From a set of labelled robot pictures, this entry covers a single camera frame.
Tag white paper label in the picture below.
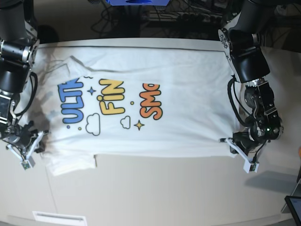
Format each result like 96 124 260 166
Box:
32 211 87 226

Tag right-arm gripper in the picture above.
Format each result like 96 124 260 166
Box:
0 124 46 157

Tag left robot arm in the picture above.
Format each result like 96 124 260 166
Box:
218 0 283 155

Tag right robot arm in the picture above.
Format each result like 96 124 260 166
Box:
0 0 47 160

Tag black tablet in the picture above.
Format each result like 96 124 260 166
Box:
285 196 301 226

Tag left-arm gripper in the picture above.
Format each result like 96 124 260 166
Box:
230 128 270 157

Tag white printed T-shirt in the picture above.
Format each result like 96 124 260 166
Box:
25 47 238 175

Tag blue camera stand base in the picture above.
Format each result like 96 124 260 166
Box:
106 0 169 6

